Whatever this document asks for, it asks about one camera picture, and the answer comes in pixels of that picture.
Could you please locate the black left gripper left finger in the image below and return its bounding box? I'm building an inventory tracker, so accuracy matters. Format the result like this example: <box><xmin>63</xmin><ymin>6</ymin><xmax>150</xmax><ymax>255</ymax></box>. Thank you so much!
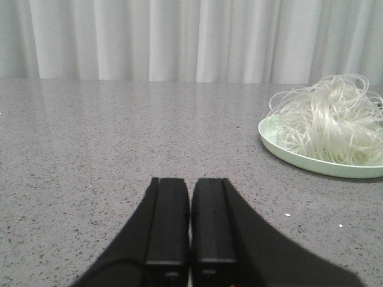
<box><xmin>73</xmin><ymin>178</ymin><xmax>190</xmax><ymax>286</ymax></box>

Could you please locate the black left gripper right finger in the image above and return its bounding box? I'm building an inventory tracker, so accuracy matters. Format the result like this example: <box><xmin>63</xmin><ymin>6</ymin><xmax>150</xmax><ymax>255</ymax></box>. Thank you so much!
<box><xmin>191</xmin><ymin>178</ymin><xmax>362</xmax><ymax>286</ymax></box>

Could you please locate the white vermicelli noodle bundle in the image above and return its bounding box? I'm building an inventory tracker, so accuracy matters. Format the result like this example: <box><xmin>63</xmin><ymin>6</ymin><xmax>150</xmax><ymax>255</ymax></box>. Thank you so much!
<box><xmin>268</xmin><ymin>74</ymin><xmax>382</xmax><ymax>166</ymax></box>

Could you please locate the light green round plate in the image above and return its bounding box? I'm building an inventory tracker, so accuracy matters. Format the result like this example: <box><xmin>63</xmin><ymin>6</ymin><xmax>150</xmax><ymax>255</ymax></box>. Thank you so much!
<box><xmin>258</xmin><ymin>116</ymin><xmax>382</xmax><ymax>179</ymax></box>

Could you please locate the white pleated curtain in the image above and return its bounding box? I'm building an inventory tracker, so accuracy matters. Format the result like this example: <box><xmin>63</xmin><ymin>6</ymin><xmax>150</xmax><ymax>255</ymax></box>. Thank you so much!
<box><xmin>1</xmin><ymin>1</ymin><xmax>382</xmax><ymax>85</ymax></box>

